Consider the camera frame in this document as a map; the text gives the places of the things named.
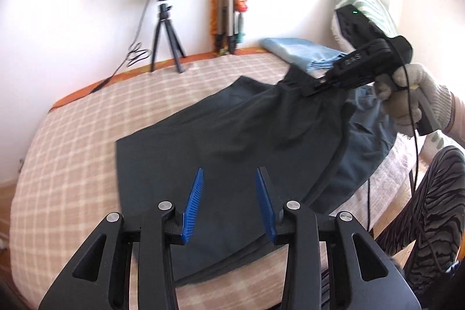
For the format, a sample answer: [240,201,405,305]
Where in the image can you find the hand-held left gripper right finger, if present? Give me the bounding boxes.
[254,166,422,310]

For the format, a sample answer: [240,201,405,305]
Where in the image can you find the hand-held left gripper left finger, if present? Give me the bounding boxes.
[38,168,205,310]

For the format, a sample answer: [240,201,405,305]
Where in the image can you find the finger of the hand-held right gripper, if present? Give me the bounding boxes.
[304,75,344,97]

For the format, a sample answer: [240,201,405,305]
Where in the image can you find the black pants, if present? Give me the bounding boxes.
[115,65,398,285]

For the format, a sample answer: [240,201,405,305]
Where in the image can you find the person's right forearm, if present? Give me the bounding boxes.
[446,92,465,140]

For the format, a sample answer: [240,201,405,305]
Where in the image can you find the person's right hand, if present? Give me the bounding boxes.
[373,63,455,134]

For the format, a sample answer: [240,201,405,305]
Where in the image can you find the folded light blue cloth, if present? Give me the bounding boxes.
[261,37,346,74]

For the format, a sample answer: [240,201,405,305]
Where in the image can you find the folded silver tripod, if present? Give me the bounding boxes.
[214,0,237,54]

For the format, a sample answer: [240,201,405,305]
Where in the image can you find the brown patterned cloth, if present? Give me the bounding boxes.
[209,0,219,42]

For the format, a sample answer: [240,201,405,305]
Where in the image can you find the checked beige mattress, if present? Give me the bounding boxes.
[9,52,429,300]

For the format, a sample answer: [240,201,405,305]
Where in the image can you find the person's zebra print trousers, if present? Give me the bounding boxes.
[374,146,465,292]

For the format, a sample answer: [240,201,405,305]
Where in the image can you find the small black tripod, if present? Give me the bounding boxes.
[150,0,187,74]

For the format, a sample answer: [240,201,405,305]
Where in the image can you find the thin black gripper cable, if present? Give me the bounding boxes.
[365,52,447,274]

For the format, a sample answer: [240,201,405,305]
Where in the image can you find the ring light black cable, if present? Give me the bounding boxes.
[49,1,151,111]

